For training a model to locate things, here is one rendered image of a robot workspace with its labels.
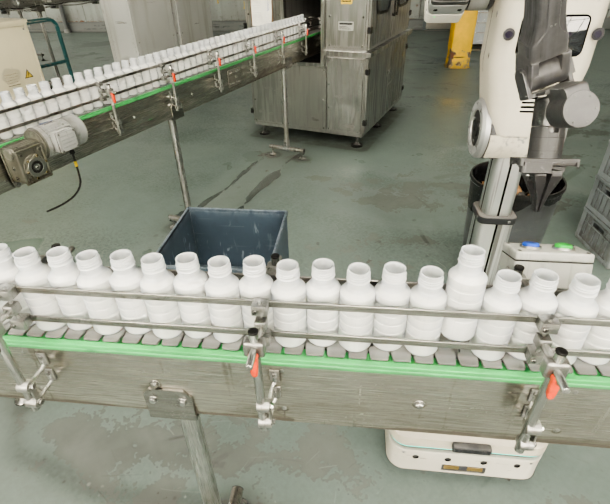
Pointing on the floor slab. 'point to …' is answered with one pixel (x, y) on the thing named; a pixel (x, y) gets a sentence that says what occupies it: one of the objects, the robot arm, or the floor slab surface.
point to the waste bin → (530, 229)
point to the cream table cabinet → (1, 57)
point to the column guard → (461, 41)
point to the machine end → (338, 68)
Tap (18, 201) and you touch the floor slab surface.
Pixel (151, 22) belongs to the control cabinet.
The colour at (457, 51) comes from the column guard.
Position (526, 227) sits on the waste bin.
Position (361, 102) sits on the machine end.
